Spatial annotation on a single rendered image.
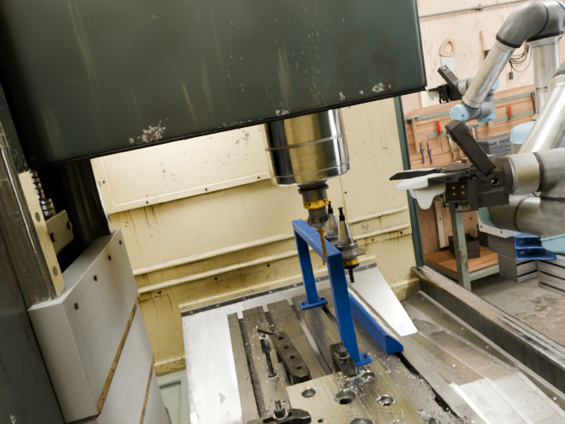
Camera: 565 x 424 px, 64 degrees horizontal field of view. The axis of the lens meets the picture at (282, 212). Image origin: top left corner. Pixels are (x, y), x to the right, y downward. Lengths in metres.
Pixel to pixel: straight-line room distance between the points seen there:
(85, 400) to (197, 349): 1.17
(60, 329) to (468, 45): 3.94
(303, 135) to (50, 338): 0.50
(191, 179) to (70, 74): 1.17
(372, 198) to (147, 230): 0.97
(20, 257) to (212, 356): 1.25
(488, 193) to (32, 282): 0.77
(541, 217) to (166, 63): 0.72
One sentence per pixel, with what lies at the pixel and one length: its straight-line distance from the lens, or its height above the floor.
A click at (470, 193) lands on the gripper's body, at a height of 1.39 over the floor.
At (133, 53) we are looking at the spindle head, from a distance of 0.75.
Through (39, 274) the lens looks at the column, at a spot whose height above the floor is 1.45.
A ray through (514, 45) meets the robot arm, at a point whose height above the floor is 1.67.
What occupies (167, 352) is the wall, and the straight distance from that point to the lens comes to 2.10.
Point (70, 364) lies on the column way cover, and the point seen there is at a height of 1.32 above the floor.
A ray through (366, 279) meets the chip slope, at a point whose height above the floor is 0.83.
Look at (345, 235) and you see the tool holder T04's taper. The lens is 1.23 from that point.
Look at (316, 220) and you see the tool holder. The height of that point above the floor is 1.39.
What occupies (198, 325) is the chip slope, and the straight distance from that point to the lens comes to 1.97.
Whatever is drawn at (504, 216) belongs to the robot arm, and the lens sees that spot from 1.03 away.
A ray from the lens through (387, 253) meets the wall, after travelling 2.12.
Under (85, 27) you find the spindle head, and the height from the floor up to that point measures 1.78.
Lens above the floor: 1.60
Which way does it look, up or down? 12 degrees down
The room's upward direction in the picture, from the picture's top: 11 degrees counter-clockwise
